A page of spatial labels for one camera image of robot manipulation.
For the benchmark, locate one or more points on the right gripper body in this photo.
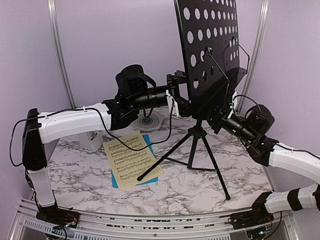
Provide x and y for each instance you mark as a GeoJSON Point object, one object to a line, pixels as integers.
{"type": "Point", "coordinates": [219, 122]}

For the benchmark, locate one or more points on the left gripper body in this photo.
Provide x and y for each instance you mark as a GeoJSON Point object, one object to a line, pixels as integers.
{"type": "Point", "coordinates": [174, 87]}

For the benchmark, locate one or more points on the black music stand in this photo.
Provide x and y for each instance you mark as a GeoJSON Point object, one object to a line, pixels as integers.
{"type": "Point", "coordinates": [208, 31]}

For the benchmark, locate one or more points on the blue sheet music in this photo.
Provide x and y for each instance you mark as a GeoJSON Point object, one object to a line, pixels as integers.
{"type": "Point", "coordinates": [154, 180]}

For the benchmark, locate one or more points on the yellow sheet music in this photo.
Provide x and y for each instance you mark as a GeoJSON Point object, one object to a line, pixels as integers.
{"type": "Point", "coordinates": [129, 158]}

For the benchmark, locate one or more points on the white metronome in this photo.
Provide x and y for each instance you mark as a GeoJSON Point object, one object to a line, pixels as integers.
{"type": "Point", "coordinates": [91, 141]}

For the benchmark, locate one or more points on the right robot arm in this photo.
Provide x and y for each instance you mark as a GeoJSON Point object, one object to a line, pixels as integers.
{"type": "Point", "coordinates": [269, 152]}

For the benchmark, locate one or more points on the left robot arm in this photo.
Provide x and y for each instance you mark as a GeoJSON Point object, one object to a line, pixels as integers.
{"type": "Point", "coordinates": [136, 91]}

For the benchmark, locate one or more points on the grey collapsible bowl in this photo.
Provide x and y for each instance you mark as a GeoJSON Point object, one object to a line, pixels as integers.
{"type": "Point", "coordinates": [146, 124]}

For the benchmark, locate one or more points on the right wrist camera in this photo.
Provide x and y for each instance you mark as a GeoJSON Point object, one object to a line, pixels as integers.
{"type": "Point", "coordinates": [234, 102]}

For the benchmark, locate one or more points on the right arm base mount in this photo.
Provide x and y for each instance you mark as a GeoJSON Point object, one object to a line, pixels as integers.
{"type": "Point", "coordinates": [258, 215]}

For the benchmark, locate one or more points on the right aluminium frame post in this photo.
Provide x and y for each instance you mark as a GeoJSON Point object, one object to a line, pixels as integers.
{"type": "Point", "coordinates": [252, 21]}

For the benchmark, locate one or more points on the aluminium frame post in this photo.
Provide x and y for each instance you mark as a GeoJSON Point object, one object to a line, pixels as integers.
{"type": "Point", "coordinates": [252, 21]}
{"type": "Point", "coordinates": [59, 51]}

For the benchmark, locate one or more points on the left aluminium frame post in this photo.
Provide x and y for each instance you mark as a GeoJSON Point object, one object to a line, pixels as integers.
{"type": "Point", "coordinates": [59, 51]}

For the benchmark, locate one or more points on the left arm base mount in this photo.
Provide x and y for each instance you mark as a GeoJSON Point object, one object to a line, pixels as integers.
{"type": "Point", "coordinates": [60, 217]}

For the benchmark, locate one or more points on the aluminium front rail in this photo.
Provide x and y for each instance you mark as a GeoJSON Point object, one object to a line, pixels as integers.
{"type": "Point", "coordinates": [103, 226]}

